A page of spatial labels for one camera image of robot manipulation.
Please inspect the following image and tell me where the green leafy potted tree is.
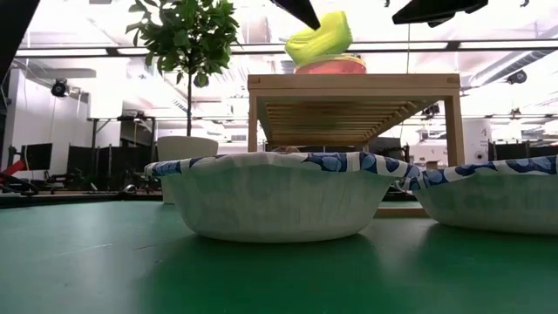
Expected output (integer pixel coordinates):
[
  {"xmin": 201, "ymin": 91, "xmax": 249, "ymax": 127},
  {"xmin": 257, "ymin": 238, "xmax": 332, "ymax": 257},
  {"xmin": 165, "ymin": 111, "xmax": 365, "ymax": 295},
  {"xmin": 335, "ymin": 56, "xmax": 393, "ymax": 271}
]
[{"xmin": 125, "ymin": 0, "xmax": 241, "ymax": 138}]

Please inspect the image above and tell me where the green table mat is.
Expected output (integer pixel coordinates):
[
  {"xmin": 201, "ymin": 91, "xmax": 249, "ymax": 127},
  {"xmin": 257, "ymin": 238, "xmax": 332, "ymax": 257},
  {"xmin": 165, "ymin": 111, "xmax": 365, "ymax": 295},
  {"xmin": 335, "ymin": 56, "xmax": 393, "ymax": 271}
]
[{"xmin": 0, "ymin": 200, "xmax": 558, "ymax": 314}]

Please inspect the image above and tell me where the black table frame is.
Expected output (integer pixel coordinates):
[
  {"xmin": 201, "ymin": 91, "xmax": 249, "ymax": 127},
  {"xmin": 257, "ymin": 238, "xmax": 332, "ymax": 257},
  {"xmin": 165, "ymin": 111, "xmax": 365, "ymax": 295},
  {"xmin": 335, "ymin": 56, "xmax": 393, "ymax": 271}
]
[{"xmin": 0, "ymin": 193, "xmax": 163, "ymax": 208}]

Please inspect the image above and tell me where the white cylindrical column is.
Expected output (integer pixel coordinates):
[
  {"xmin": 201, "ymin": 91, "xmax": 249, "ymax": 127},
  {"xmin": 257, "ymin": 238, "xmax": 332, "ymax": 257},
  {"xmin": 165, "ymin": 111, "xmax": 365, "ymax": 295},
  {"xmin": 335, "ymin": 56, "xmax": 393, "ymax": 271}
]
[{"xmin": 463, "ymin": 118, "xmax": 493, "ymax": 166}]

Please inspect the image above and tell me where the black desk monitor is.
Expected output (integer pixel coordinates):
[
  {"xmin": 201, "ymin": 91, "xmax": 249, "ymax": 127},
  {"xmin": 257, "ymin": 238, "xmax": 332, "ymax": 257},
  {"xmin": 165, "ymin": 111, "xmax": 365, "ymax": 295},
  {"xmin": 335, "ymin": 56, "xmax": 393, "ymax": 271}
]
[{"xmin": 20, "ymin": 142, "xmax": 53, "ymax": 172}]

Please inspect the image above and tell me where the wooden slatted shelf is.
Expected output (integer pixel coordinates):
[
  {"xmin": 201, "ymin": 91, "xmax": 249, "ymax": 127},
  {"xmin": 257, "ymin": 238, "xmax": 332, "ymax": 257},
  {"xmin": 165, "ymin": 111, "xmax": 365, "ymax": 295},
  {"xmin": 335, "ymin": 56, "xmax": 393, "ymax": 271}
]
[{"xmin": 247, "ymin": 72, "xmax": 466, "ymax": 167}]

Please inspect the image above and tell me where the white plant pot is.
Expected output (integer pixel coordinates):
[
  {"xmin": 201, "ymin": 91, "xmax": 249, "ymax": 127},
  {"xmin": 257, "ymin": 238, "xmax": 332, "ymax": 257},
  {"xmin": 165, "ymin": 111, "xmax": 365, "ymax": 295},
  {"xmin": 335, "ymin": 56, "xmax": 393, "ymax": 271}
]
[{"xmin": 156, "ymin": 135, "xmax": 220, "ymax": 205}]

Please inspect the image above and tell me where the black office partition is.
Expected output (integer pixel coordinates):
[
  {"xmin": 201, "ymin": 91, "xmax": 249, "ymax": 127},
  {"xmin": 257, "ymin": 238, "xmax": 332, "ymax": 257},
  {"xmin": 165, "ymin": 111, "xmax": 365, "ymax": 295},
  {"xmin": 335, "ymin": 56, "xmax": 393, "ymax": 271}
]
[{"xmin": 66, "ymin": 143, "xmax": 153, "ymax": 184}]

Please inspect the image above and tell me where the blue patterned paper bowl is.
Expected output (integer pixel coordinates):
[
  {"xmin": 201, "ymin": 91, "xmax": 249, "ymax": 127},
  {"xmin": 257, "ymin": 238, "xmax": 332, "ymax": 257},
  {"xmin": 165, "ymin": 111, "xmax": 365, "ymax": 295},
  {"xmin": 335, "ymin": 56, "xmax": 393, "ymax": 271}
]
[
  {"xmin": 394, "ymin": 154, "xmax": 558, "ymax": 236},
  {"xmin": 144, "ymin": 151, "xmax": 411, "ymax": 244}
]

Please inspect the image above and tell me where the orange plastic bowl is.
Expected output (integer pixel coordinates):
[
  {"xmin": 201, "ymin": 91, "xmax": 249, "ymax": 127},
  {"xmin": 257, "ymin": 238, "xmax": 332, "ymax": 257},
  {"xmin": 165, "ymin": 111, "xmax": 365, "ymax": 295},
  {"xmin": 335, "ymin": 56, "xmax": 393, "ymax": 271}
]
[{"xmin": 294, "ymin": 54, "xmax": 368, "ymax": 75}]

